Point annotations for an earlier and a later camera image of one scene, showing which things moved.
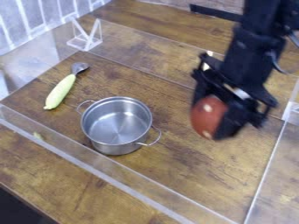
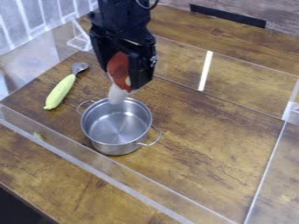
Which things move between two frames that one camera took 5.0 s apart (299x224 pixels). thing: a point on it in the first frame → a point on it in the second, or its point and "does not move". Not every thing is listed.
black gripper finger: (203, 84) → (106, 51)
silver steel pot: (116, 123) does not move
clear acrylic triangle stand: (86, 41) does not move
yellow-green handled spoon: (63, 87) does not move
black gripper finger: (242, 112) → (140, 69)
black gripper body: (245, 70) → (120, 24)
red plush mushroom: (207, 113) → (118, 69)
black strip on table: (218, 13) does not move
